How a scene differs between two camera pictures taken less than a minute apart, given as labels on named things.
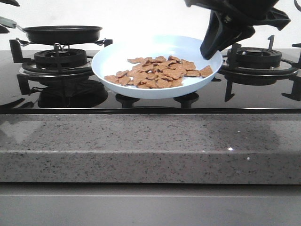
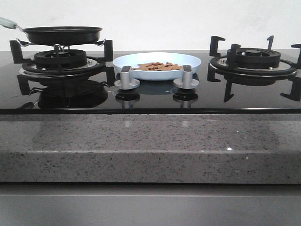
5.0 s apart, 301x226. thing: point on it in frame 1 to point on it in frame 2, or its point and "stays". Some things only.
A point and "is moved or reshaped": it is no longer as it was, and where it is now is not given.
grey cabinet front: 99,204 stays
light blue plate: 113,58 to 157,66
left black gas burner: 68,58 stays
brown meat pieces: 159,72 is moved or reshaped
